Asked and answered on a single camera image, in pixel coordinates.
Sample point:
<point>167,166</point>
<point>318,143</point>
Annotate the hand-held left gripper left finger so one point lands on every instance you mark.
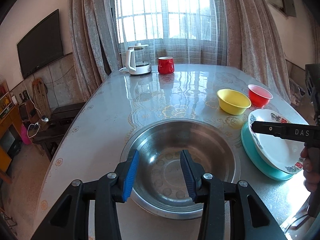
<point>131,175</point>

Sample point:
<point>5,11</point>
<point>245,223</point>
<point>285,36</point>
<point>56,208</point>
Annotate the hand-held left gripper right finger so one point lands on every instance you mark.
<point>186,175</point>

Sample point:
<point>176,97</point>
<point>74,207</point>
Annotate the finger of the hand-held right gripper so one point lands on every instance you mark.
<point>265,128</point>

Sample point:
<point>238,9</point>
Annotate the white dragon print plate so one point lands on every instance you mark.
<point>275,150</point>

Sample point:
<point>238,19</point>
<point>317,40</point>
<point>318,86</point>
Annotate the red plastic bowl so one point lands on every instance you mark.
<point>258,100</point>

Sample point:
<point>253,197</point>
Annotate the teal plastic plate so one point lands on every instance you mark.
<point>252,157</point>

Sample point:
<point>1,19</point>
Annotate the yellow plastic bowl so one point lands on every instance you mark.
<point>232,105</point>

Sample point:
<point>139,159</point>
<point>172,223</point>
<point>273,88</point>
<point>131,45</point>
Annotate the stainless steel bowl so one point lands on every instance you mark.
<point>162,140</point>

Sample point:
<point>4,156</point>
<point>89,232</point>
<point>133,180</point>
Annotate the person's right hand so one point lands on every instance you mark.
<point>308,170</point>

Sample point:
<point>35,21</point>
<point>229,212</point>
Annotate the crumpled plastic bag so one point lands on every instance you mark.
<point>297,92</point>

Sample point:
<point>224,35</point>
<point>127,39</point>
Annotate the lace patterned table mat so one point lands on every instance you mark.
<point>175,112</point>

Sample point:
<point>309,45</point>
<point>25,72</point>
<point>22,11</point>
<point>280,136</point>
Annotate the dark low bench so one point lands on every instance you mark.
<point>65,112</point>

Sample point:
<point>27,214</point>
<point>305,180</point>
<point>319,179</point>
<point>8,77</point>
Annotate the beige velvet curtain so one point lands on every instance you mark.
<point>85,42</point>
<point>250,30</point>

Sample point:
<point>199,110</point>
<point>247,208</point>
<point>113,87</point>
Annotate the white sheer curtain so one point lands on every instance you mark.
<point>190,52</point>

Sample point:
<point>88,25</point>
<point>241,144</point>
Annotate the white electric glass kettle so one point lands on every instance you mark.
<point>138,67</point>

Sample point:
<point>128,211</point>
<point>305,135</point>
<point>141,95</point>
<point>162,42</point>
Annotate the red mug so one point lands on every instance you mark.
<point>165,66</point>

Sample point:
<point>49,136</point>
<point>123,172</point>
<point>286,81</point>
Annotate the pink plastic container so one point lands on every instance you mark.
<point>25,135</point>

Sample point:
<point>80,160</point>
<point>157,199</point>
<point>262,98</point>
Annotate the wooden cabinet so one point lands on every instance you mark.
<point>10,122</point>

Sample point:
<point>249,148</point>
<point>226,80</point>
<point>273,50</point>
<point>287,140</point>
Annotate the wooden shelf with ornaments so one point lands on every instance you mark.
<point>6,102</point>

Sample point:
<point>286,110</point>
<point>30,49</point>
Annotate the barred window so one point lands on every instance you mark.
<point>165,12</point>

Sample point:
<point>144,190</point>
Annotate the black wall television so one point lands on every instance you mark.
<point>40,47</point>

